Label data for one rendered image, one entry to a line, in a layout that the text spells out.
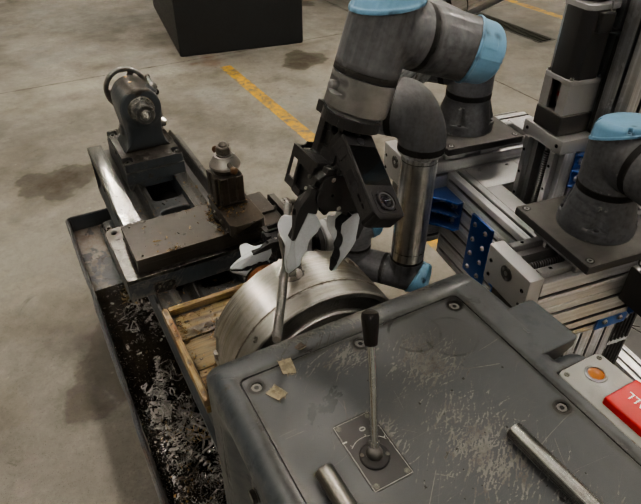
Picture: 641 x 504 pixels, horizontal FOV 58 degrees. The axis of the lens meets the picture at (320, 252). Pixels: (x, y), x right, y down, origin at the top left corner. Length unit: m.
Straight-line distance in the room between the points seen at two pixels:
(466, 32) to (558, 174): 0.80
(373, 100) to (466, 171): 0.97
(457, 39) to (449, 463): 0.47
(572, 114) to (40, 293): 2.45
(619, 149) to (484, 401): 0.58
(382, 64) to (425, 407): 0.40
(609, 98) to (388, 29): 0.86
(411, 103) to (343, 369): 0.55
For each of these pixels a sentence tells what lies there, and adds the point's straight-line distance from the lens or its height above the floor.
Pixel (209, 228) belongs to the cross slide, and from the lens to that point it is 1.53.
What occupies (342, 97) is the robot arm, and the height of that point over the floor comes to 1.59.
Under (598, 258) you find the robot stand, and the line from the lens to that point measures 1.21.
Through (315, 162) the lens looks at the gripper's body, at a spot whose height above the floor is 1.51.
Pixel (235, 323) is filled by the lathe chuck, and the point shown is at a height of 1.18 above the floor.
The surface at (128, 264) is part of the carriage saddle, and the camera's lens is 1.53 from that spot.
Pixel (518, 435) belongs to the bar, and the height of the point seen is 1.27.
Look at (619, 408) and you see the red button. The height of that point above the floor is 1.27.
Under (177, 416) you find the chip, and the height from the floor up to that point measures 0.58.
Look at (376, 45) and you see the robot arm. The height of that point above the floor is 1.64.
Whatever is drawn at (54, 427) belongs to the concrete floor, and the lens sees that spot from 2.47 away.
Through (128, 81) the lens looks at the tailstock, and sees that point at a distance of 2.01.
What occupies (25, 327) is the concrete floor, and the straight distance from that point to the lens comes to 2.91.
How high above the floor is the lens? 1.84
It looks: 38 degrees down
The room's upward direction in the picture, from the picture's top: straight up
